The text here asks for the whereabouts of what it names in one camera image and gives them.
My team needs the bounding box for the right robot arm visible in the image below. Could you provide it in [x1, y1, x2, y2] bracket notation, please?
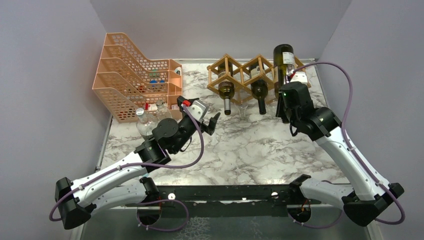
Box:
[278, 81, 405, 227]

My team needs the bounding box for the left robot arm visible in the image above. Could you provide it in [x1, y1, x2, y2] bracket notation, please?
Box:
[49, 107, 220, 230]

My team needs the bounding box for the green wine bottle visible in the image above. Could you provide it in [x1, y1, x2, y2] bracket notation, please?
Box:
[273, 43, 295, 99]
[217, 62, 235, 116]
[248, 63, 269, 115]

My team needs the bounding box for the small clear bottle silver cap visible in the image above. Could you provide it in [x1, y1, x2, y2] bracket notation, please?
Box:
[135, 108, 159, 140]

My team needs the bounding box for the orange plastic file organizer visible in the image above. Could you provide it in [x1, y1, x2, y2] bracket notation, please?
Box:
[92, 32, 183, 123]

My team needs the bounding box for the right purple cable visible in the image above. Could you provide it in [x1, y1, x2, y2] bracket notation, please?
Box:
[286, 61, 406, 229]

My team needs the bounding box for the round clear glass bottle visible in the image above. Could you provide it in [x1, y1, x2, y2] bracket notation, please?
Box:
[155, 100, 173, 121]

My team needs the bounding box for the green wine bottle front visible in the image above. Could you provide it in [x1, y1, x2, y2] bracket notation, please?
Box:
[273, 43, 295, 99]

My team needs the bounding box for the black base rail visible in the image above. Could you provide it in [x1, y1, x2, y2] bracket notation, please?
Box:
[148, 184, 307, 218]

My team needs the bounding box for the wooden wine rack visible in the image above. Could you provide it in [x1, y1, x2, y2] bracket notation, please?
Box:
[206, 53, 312, 106]

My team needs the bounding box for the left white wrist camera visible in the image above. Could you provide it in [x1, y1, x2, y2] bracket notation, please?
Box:
[177, 96, 209, 123]

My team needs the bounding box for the green wine bottle back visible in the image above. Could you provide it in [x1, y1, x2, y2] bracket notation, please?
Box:
[248, 63, 269, 115]

